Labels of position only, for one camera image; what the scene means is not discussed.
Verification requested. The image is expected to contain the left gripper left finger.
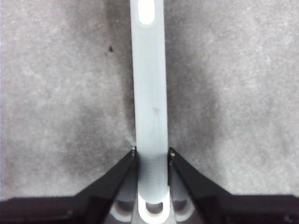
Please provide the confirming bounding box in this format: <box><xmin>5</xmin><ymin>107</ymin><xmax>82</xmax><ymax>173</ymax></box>
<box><xmin>0</xmin><ymin>146</ymin><xmax>138</xmax><ymax>224</ymax></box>

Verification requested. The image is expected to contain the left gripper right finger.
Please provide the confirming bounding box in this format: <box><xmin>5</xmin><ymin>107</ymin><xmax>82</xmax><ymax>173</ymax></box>
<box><xmin>168</xmin><ymin>147</ymin><xmax>299</xmax><ymax>224</ymax></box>

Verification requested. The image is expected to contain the grey-handled sponge cup brush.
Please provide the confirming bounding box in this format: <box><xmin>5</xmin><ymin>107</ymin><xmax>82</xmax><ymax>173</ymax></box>
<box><xmin>129</xmin><ymin>0</ymin><xmax>174</xmax><ymax>224</ymax></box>

